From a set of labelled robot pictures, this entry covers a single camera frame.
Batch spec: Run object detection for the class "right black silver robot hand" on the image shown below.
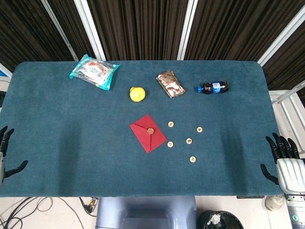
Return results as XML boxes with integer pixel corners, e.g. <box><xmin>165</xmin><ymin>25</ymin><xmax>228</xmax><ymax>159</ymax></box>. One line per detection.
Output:
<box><xmin>260</xmin><ymin>132</ymin><xmax>305</xmax><ymax>195</ymax></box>

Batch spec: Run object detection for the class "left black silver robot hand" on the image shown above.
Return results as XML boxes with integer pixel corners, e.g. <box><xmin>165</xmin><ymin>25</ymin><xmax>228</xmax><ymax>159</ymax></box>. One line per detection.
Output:
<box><xmin>0</xmin><ymin>125</ymin><xmax>29</xmax><ymax>186</ymax></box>

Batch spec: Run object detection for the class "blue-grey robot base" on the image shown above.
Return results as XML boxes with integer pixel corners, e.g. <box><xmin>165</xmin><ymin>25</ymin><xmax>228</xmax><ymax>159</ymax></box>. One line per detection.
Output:
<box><xmin>95</xmin><ymin>196</ymin><xmax>198</xmax><ymax>229</ymax></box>

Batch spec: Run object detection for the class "teal table cloth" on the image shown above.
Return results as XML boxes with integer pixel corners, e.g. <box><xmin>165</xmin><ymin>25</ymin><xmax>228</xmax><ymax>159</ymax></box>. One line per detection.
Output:
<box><xmin>0</xmin><ymin>60</ymin><xmax>285</xmax><ymax>198</ymax></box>

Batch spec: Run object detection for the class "white panel with blue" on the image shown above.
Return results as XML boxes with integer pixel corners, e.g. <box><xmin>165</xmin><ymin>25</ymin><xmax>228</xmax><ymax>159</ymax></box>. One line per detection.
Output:
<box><xmin>0</xmin><ymin>62</ymin><xmax>12</xmax><ymax>78</ymax></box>

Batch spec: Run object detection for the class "black trash bin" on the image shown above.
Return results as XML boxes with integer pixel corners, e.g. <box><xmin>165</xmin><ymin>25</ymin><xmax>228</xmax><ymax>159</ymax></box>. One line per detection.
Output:
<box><xmin>197</xmin><ymin>210</ymin><xmax>244</xmax><ymax>229</ymax></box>

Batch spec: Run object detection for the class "teal clear snack bag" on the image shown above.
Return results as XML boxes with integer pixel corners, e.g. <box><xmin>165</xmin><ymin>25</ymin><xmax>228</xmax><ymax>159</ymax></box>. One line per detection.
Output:
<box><xmin>69</xmin><ymin>53</ymin><xmax>121</xmax><ymax>92</ymax></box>

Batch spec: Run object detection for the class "cola bottle with blue cap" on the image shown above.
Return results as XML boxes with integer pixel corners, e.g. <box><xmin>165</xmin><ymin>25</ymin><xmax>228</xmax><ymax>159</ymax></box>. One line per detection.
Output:
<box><xmin>196</xmin><ymin>80</ymin><xmax>230</xmax><ymax>94</ymax></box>

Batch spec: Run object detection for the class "slim grey metal pole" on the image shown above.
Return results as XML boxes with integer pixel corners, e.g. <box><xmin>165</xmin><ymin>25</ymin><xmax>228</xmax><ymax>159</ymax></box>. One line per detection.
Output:
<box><xmin>40</xmin><ymin>0</ymin><xmax>79</xmax><ymax>62</ymax></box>

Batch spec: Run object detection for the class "yellow lemon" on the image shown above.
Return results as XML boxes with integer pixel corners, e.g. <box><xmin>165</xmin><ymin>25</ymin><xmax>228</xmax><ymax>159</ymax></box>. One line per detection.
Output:
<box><xmin>129</xmin><ymin>87</ymin><xmax>146</xmax><ymax>103</ymax></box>

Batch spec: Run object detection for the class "red envelope with wax seal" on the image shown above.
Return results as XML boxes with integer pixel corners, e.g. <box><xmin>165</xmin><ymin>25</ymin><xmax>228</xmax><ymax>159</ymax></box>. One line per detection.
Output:
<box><xmin>129</xmin><ymin>114</ymin><xmax>168</xmax><ymax>154</ymax></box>

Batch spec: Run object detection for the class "gold red snack packet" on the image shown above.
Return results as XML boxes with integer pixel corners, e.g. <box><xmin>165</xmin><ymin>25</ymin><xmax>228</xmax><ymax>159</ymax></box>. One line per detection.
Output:
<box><xmin>156</xmin><ymin>70</ymin><xmax>186</xmax><ymax>99</ymax></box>

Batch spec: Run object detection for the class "dark brown curtain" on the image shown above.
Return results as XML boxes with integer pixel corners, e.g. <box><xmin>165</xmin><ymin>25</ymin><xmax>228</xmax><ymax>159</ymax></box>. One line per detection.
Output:
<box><xmin>0</xmin><ymin>0</ymin><xmax>305</xmax><ymax>101</ymax></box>

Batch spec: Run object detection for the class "black floor cable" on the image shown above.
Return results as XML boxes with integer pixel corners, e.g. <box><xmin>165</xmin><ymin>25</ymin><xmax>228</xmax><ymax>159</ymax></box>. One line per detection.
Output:
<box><xmin>0</xmin><ymin>197</ymin><xmax>40</xmax><ymax>229</ymax></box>

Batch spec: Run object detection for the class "white floor cable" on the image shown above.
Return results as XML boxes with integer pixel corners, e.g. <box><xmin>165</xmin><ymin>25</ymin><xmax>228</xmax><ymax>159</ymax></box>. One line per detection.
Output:
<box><xmin>35</xmin><ymin>197</ymin><xmax>54</xmax><ymax>212</ymax></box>

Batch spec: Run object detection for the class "aluminium profile frame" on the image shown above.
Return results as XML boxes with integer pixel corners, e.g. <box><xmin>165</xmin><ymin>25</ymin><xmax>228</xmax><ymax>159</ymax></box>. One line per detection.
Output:
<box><xmin>269</xmin><ymin>80</ymin><xmax>305</xmax><ymax>156</ymax></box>

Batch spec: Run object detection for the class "black plug with cable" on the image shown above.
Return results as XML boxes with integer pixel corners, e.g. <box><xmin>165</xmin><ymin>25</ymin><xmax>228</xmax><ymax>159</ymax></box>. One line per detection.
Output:
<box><xmin>80</xmin><ymin>197</ymin><xmax>99</xmax><ymax>217</ymax></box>

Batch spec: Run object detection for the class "white frame pole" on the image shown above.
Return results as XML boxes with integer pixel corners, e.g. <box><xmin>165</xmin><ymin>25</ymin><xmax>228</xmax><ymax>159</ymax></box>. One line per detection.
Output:
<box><xmin>176</xmin><ymin>0</ymin><xmax>199</xmax><ymax>61</ymax></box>
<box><xmin>257</xmin><ymin>10</ymin><xmax>305</xmax><ymax>67</ymax></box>
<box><xmin>73</xmin><ymin>0</ymin><xmax>107</xmax><ymax>62</ymax></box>

